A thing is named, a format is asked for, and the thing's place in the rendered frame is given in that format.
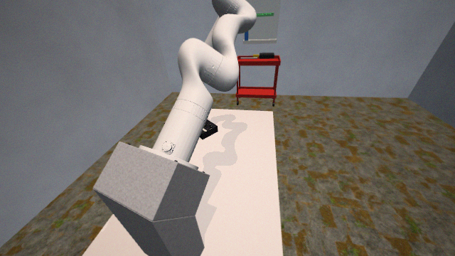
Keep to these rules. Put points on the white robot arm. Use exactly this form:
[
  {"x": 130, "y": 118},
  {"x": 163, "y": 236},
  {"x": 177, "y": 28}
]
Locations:
[{"x": 213, "y": 62}]

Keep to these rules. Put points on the black lighting desk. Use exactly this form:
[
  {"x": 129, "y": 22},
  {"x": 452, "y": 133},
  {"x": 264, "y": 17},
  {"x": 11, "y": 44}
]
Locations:
[{"x": 208, "y": 129}]

